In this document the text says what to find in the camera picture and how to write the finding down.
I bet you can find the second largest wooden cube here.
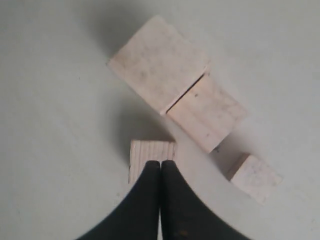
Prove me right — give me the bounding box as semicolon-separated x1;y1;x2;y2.
167;74;247;153

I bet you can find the third largest wooden cube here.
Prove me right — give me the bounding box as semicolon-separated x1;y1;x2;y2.
128;139;178;185

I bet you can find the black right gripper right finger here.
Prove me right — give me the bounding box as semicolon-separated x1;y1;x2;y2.
160;160;247;240

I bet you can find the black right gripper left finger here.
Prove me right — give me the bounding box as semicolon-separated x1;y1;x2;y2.
79;160;161;240

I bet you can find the smallest wooden cube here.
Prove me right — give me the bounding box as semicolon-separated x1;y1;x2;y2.
226;152;283;205

